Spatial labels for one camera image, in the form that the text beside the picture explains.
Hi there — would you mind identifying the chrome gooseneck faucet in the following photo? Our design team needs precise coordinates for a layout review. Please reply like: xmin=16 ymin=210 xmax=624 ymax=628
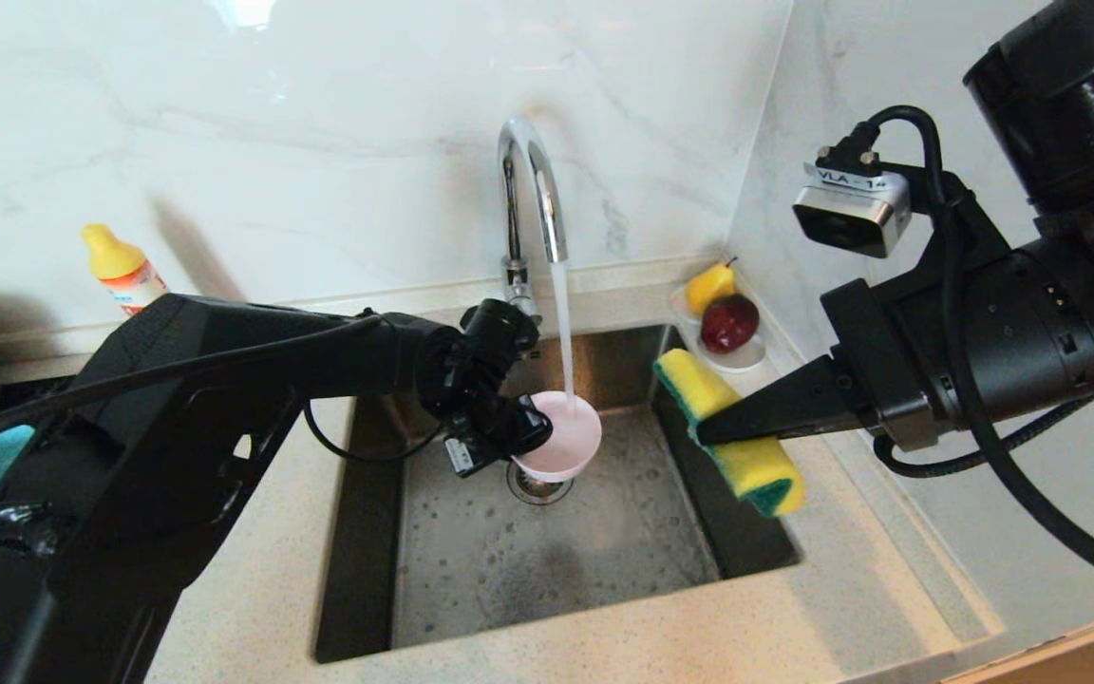
xmin=483 ymin=118 xmax=570 ymax=319

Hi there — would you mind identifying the yellow green sponge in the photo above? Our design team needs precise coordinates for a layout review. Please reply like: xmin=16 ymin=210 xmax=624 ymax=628
xmin=653 ymin=349 xmax=806 ymax=518

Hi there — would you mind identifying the yellow pear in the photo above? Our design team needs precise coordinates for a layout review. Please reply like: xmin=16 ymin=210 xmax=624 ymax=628
xmin=683 ymin=256 xmax=736 ymax=316

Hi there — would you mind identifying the running water stream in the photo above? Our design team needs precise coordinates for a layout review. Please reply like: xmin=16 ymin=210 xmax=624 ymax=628
xmin=552 ymin=261 xmax=578 ymax=438

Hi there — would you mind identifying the pink plastic bowl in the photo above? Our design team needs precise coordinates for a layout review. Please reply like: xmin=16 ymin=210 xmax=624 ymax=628
xmin=514 ymin=390 xmax=603 ymax=483

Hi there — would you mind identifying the yellow capped dish soap bottle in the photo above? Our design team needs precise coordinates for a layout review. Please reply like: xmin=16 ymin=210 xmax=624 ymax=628
xmin=82 ymin=224 xmax=170 ymax=316

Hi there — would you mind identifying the round metal drain strainer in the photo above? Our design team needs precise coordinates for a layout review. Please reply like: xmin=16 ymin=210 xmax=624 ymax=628
xmin=507 ymin=465 xmax=575 ymax=505

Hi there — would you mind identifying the dark red apple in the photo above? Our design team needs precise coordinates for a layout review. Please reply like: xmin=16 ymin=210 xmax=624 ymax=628
xmin=699 ymin=294 xmax=760 ymax=354

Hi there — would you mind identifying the stainless steel sink basin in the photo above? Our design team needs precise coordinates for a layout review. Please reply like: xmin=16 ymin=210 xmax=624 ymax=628
xmin=313 ymin=324 xmax=802 ymax=665

